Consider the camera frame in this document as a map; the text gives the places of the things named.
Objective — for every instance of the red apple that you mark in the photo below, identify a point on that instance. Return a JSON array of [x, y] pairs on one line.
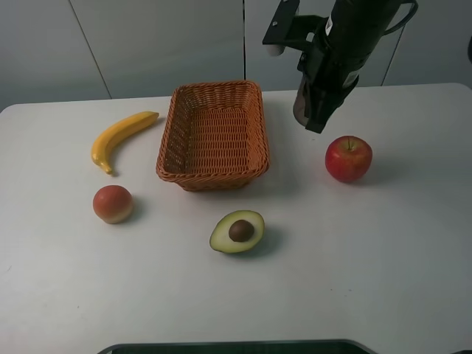
[[348, 158]]

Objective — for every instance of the brown wicker basket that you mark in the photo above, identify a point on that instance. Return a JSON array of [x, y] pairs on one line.
[[214, 137]]

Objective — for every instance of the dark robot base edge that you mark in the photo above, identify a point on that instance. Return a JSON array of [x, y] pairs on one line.
[[287, 346]]

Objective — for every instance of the yellow banana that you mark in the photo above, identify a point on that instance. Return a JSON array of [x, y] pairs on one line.
[[114, 135]]

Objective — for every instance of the halved avocado with pit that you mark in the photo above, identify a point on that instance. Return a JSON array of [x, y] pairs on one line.
[[237, 232]]

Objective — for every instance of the red orange peach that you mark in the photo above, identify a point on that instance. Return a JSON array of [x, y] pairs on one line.
[[113, 204]]

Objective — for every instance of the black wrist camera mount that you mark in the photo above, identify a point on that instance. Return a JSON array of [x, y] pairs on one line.
[[289, 29]]

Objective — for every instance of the translucent grey plastic cup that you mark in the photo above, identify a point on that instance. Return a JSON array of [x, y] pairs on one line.
[[302, 108]]

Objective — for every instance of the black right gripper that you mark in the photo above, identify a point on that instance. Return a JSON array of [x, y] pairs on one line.
[[342, 48]]

